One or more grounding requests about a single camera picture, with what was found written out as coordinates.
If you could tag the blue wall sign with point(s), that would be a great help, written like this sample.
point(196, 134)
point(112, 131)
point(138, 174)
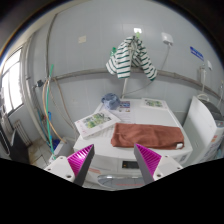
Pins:
point(196, 53)

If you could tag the grey printed sheet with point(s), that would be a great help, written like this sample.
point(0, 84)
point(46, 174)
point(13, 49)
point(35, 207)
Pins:
point(107, 132)

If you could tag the beige wall plate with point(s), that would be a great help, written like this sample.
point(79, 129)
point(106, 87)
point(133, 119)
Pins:
point(82, 39)

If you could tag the window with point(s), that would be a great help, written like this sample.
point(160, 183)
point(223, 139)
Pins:
point(13, 83)

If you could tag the white wall switch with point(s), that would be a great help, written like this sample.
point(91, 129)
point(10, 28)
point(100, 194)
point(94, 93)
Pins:
point(209, 65)

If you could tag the white radiator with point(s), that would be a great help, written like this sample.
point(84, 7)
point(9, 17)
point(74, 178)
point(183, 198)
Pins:
point(22, 133)

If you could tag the grey horizontal wall pipe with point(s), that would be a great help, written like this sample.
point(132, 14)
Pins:
point(83, 72)

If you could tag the brown towel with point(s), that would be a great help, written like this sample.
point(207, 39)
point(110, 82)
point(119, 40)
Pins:
point(146, 135)

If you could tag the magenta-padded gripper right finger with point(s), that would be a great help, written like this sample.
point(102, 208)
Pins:
point(150, 160)

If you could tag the white top-load washing machine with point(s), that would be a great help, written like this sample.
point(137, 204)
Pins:
point(200, 130)

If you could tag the white wall socket box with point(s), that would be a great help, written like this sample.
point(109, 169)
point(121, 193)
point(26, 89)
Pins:
point(167, 38)

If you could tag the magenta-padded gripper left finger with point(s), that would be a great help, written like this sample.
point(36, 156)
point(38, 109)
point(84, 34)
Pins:
point(79, 160)

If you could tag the white and green wall hook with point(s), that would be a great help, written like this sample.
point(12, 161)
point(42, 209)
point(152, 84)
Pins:
point(137, 31)

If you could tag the white leaflet with green picture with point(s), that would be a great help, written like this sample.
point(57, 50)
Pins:
point(154, 103)

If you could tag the small colourful leaflet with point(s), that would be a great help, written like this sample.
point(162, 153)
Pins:
point(124, 106)

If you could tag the crumpled blue cloth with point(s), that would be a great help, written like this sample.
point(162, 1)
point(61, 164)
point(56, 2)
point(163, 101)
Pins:
point(111, 101)

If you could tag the white front-load washing machine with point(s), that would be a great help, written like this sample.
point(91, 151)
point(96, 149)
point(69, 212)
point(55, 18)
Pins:
point(150, 115)

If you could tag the green-striped white shirt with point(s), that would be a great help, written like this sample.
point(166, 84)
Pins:
point(121, 60)

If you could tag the white upright pipe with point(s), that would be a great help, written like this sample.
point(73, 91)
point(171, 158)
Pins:
point(125, 88)

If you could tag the large picture booklet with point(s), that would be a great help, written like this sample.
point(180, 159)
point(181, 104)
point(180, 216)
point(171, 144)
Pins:
point(96, 121)

